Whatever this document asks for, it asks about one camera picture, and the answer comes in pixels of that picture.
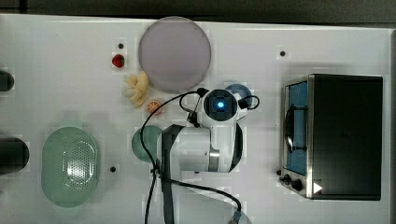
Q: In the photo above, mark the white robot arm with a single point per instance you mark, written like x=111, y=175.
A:
x=212, y=143

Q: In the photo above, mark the grey round plate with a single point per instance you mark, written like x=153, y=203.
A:
x=175, y=53

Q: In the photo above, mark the orange half slice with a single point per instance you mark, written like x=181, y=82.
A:
x=154, y=106

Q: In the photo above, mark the blue bowl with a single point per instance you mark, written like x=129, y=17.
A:
x=240, y=91

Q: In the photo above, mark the red strawberry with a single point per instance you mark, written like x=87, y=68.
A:
x=118, y=61

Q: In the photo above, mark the black toaster oven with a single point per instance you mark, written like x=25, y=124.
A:
x=332, y=137

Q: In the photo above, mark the green colander basket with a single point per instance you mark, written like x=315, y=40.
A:
x=70, y=167

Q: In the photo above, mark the black cylinder holder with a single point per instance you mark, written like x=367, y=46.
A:
x=14, y=155

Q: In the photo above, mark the green cup with handle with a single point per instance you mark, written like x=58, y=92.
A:
x=149, y=136

